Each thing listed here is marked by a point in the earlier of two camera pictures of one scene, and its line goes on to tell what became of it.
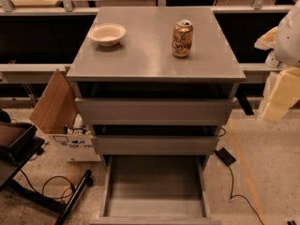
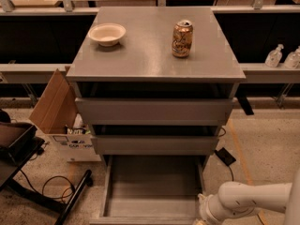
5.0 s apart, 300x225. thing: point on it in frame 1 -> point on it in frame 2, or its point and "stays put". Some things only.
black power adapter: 225,156 stays put
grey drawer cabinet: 155,86 stays put
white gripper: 289,39 -> 206,207
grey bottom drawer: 155,189 stays put
